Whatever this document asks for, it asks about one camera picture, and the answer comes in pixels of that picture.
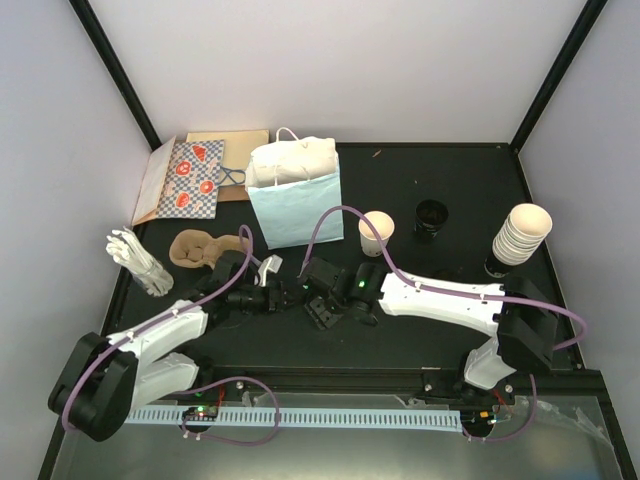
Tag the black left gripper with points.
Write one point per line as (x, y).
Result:
(277, 304)

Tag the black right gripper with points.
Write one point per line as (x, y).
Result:
(322, 318)

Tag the light blue paper bag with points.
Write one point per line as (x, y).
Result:
(291, 184)

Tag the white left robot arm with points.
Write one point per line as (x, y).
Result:
(106, 378)

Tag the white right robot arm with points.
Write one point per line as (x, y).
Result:
(520, 338)

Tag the brown kraft paper bag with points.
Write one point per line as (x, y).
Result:
(232, 193)

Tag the black paper cup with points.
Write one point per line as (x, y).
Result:
(430, 217)

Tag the small electronics board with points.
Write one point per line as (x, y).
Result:
(200, 413)

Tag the blue checkered paper bag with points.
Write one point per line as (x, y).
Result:
(194, 176)

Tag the tan kraft paper bag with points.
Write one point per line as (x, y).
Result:
(238, 146)

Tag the white orange-edged paper bag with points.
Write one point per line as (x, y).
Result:
(152, 183)

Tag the tall stack of paper cups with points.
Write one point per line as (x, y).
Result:
(523, 231)

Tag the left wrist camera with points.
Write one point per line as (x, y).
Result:
(270, 264)

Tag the light blue slotted cable duct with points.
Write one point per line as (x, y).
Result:
(340, 418)

